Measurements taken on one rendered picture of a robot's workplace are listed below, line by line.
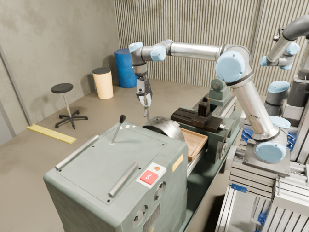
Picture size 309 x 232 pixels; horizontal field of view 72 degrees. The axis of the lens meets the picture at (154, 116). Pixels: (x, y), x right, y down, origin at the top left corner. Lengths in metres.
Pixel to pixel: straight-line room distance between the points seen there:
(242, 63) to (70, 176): 0.88
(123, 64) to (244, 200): 3.57
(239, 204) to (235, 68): 1.60
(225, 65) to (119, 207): 0.70
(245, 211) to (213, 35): 3.39
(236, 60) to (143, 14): 4.40
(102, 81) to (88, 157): 3.39
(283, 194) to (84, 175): 0.97
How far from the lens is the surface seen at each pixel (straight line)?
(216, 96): 2.38
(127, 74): 4.88
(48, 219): 2.64
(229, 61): 0.93
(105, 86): 4.50
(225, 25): 4.61
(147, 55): 1.11
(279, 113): 1.72
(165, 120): 1.39
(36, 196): 2.91
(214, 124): 1.86
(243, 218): 2.22
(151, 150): 1.12
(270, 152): 1.08
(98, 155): 1.14
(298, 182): 1.37
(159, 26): 5.07
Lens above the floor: 1.98
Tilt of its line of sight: 31 degrees down
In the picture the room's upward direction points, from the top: 3 degrees counter-clockwise
